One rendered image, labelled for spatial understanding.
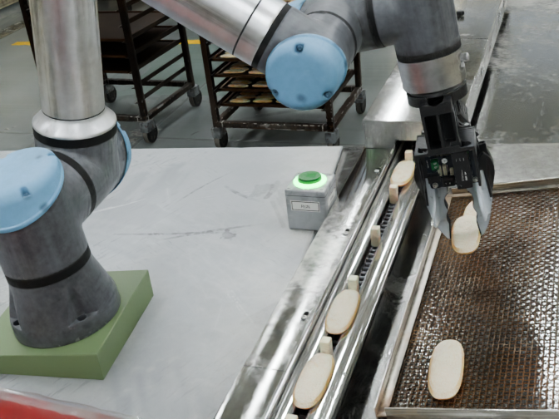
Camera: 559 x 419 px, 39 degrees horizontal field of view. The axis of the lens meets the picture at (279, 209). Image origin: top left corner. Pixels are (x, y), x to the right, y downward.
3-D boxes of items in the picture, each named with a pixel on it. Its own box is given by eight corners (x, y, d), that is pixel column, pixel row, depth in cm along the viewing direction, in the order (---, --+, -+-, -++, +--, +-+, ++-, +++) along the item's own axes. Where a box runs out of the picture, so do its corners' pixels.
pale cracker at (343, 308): (338, 290, 109) (337, 283, 109) (364, 293, 108) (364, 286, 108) (319, 333, 101) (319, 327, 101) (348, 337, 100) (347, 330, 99)
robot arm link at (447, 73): (399, 49, 95) (467, 35, 93) (407, 84, 97) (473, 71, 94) (393, 68, 89) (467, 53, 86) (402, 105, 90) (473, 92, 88)
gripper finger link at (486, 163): (467, 204, 100) (444, 145, 97) (467, 198, 101) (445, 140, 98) (503, 194, 98) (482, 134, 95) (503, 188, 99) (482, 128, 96)
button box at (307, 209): (302, 224, 140) (296, 169, 135) (344, 227, 137) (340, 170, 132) (288, 248, 133) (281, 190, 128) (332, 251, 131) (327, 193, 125)
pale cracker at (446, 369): (432, 342, 90) (431, 335, 90) (466, 341, 89) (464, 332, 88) (425, 401, 82) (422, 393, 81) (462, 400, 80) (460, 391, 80)
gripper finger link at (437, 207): (425, 255, 100) (422, 190, 95) (427, 233, 105) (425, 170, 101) (450, 255, 99) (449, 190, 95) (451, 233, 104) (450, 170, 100)
